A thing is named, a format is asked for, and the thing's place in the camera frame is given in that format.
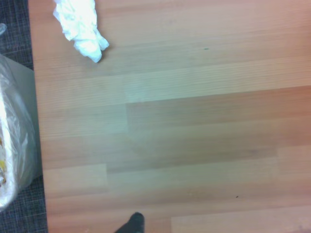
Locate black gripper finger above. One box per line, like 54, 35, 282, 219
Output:
116, 212, 146, 233

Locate white tissue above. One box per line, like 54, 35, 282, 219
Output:
52, 0, 110, 64

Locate white lined trash bin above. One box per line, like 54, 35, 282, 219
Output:
0, 23, 37, 212

